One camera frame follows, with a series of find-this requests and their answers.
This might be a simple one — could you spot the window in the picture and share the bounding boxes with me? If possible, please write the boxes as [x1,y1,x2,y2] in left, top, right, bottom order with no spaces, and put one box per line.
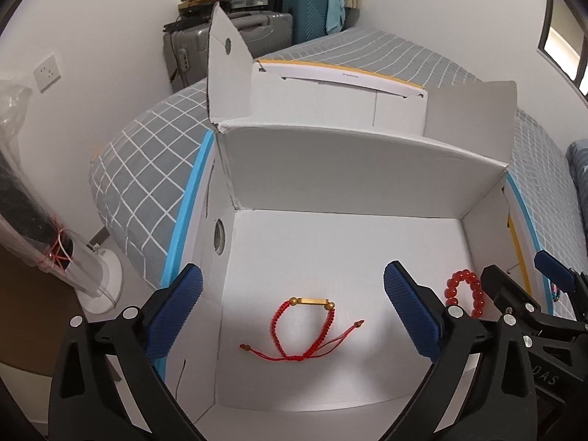
[537,0,588,89]

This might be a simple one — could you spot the red braided cord bracelet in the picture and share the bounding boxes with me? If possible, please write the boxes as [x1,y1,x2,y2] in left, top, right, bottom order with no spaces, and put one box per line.
[240,297,366,363]

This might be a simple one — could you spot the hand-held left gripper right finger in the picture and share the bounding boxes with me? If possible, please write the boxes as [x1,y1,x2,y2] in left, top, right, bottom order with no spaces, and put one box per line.
[383,259,537,441]

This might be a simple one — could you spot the light blue cloth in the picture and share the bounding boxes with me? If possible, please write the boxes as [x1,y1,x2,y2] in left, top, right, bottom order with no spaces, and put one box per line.
[320,0,347,34]

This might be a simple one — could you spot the bed with grey checked sheet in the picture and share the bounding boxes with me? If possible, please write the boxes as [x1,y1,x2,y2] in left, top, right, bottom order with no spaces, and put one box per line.
[89,25,588,288]

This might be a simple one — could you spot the blue and yellow cardboard box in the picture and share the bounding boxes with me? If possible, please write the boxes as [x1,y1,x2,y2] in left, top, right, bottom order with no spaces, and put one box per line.
[161,2,545,441]

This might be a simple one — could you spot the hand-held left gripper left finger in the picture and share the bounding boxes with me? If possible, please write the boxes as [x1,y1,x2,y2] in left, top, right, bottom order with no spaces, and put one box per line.
[48,263,207,441]

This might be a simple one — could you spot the teal hard suitcase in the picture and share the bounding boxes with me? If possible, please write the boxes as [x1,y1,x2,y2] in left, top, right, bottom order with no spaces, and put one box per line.
[282,0,346,47]

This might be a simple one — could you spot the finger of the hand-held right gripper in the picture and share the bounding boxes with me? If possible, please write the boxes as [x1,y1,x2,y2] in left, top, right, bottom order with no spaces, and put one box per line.
[534,250,588,323]
[480,264,544,328]

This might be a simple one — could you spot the blue patterned blanket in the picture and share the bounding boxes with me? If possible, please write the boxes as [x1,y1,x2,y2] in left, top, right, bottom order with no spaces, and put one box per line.
[566,140,588,205]

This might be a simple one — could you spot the white wall socket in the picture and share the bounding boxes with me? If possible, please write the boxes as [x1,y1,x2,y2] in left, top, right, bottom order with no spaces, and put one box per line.
[34,53,62,93]

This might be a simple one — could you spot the stand fan in plastic wrap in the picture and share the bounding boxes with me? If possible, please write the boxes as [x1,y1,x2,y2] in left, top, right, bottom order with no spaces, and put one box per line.
[0,78,125,316]

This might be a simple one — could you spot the red bead bracelet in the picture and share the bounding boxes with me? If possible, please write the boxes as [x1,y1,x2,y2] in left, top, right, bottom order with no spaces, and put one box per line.
[444,269,486,319]

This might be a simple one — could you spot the grey hard suitcase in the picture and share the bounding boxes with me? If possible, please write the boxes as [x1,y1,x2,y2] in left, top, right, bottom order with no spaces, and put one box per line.
[162,9,295,95]

